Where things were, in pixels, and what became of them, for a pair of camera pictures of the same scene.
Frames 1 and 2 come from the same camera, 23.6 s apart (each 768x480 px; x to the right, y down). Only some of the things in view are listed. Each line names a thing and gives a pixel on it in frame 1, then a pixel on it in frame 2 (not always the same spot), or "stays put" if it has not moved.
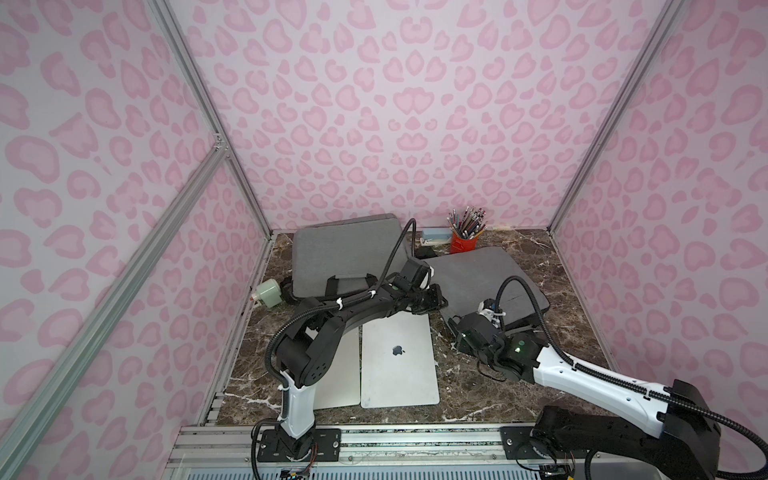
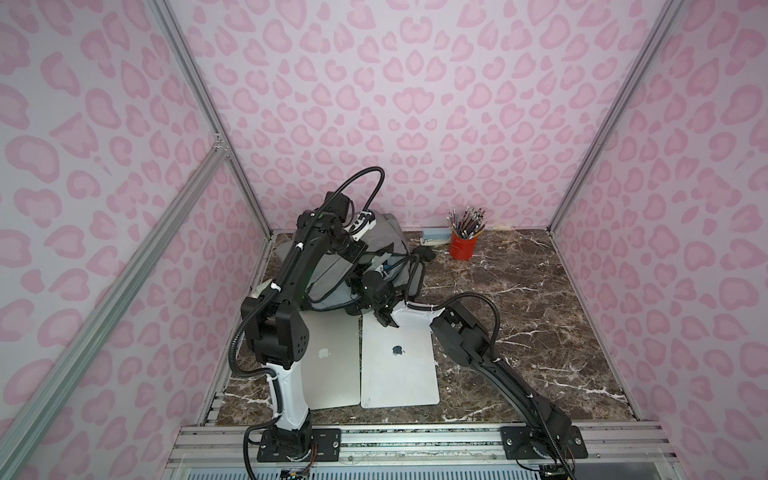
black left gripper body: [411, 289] -> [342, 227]
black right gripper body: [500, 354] -> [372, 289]
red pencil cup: [460, 245] stays put
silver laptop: [341, 385] stays put
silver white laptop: [397, 365] stays put
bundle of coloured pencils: [471, 223] stays put
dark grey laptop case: [471, 279] -> [332, 286]
